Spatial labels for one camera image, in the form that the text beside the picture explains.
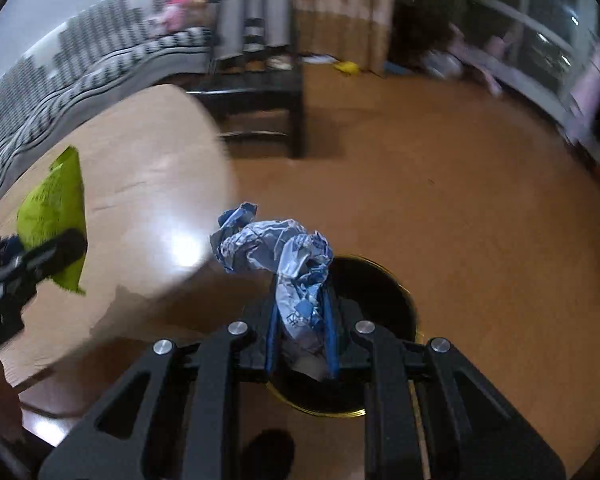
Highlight pink ride-on toy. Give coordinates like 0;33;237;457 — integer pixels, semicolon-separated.
450;25;518;96

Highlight striped black white blanket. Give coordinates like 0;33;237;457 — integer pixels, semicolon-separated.
0;0;213;211

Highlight black gold-rimmed trash bin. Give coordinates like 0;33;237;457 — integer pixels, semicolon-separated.
267;256;423;418

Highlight green triangular packet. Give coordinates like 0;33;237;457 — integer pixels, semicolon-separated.
17;146;87;296

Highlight person's black shoe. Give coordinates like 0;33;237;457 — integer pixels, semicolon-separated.
242;428;297;480

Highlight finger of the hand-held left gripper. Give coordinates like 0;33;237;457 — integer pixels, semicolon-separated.
22;228;89;281
0;236;26;275

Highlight pale purple hanging clothes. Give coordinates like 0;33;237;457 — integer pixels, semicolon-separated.
567;42;600;136

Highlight grey white bundle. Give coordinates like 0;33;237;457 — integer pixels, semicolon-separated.
425;50;463;78

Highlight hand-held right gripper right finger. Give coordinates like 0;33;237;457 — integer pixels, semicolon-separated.
322;290;567;480

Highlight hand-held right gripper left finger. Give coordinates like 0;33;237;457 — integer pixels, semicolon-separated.
39;305;281;480

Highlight pink cartoon pillow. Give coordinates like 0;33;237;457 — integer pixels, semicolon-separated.
152;0;203;36

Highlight glass balcony door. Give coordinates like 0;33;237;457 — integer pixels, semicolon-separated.
480;0;600;106

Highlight black wooden chair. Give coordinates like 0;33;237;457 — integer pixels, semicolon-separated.
186;0;307;160

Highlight blue white wrapper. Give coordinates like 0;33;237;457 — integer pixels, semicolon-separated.
210;202;335;356

